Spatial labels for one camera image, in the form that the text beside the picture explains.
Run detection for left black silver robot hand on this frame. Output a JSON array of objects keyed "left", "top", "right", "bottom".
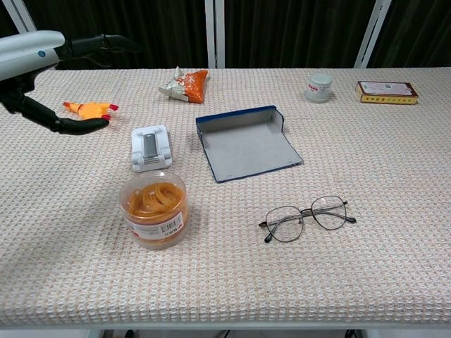
[{"left": 0, "top": 30, "right": 142, "bottom": 137}]

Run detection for black wire-frame eyeglasses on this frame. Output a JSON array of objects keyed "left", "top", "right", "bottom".
[{"left": 258, "top": 196, "right": 357, "bottom": 244}]

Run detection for blue grey case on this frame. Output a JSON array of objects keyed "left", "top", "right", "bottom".
[{"left": 195, "top": 105, "right": 304, "bottom": 184}]

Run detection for yellow rubber chicken toy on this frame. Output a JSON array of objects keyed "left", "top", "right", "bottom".
[{"left": 62, "top": 101, "right": 120, "bottom": 123}]

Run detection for white folding phone stand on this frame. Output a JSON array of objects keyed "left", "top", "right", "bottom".
[{"left": 130, "top": 123, "right": 174, "bottom": 173}]

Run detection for orange white snack bag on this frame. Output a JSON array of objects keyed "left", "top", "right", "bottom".
[{"left": 157, "top": 65, "right": 209, "bottom": 105}]

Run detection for clear jar of rubber bands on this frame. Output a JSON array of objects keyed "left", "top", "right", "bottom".
[{"left": 118, "top": 171, "right": 189, "bottom": 251}]

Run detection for black pleated curtain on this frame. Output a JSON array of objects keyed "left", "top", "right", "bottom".
[{"left": 0, "top": 0, "right": 451, "bottom": 70}]

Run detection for small white cream jar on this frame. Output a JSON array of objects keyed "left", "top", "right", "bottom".
[{"left": 304, "top": 73, "right": 334, "bottom": 104}]

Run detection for red yellow flat box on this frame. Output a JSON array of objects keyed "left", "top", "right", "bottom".
[{"left": 354, "top": 80, "right": 420, "bottom": 106}]

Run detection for beige waffle tablecloth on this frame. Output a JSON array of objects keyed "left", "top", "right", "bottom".
[{"left": 0, "top": 66, "right": 451, "bottom": 327}]

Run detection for white slanted frame post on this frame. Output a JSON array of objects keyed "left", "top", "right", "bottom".
[
  {"left": 354, "top": 0, "right": 394, "bottom": 69},
  {"left": 3, "top": 0, "right": 38, "bottom": 36}
]

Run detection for white upright frame post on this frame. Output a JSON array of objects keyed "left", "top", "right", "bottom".
[{"left": 205, "top": 0, "right": 226, "bottom": 69}]

